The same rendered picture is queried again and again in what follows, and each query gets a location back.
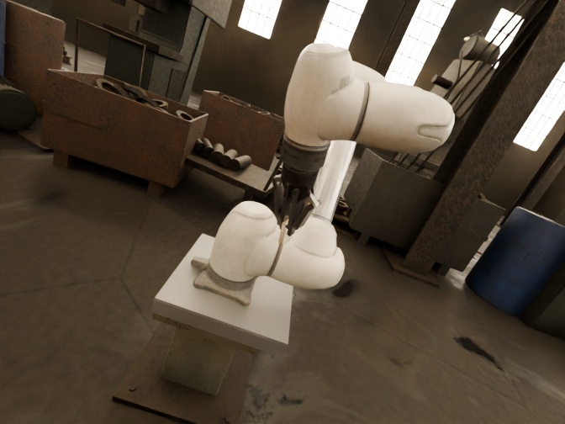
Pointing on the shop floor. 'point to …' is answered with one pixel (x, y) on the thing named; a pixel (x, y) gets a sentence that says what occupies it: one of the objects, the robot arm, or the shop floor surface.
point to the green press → (165, 45)
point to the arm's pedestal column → (187, 378)
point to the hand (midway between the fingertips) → (286, 231)
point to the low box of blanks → (118, 128)
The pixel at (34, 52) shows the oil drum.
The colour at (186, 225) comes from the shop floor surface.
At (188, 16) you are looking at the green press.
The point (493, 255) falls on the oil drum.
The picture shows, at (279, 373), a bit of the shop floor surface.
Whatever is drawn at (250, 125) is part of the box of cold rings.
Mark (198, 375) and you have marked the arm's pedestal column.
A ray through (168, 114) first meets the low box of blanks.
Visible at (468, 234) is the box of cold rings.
